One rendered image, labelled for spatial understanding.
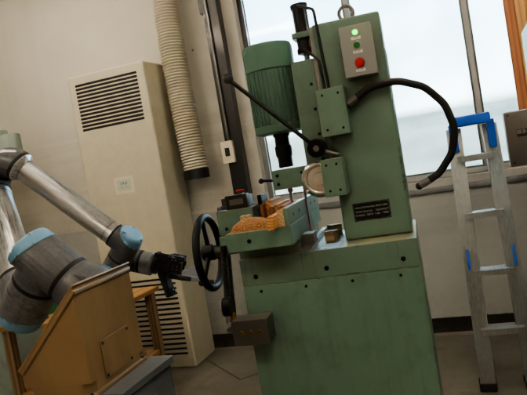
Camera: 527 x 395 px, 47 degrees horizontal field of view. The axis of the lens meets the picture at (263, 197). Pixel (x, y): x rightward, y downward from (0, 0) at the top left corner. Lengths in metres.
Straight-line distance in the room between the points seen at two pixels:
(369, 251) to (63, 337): 0.93
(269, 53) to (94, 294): 0.97
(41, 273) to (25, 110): 2.65
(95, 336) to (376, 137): 1.05
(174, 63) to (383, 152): 1.92
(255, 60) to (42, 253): 0.93
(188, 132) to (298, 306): 1.83
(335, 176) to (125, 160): 1.95
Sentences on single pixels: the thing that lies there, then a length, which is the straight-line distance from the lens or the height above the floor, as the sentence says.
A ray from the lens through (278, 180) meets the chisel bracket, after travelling 2.15.
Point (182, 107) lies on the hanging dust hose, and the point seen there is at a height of 1.50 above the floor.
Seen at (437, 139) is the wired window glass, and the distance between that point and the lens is 3.51.
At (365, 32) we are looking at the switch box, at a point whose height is 1.45.
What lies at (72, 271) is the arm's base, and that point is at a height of 0.88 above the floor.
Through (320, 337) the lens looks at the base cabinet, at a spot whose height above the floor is 0.52.
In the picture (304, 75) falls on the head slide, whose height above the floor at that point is 1.37.
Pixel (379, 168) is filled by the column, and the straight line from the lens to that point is 2.02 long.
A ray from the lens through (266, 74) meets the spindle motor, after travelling 2.11.
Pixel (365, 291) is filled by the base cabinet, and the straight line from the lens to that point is 1.97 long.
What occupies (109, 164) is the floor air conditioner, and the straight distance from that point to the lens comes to 3.73.
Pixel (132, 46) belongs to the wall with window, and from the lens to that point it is 4.02.
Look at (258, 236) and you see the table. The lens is 1.89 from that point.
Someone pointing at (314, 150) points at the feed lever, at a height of 1.12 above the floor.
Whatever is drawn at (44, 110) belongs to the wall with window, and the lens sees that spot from 4.37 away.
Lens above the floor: 1.10
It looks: 3 degrees down
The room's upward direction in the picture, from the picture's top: 10 degrees counter-clockwise
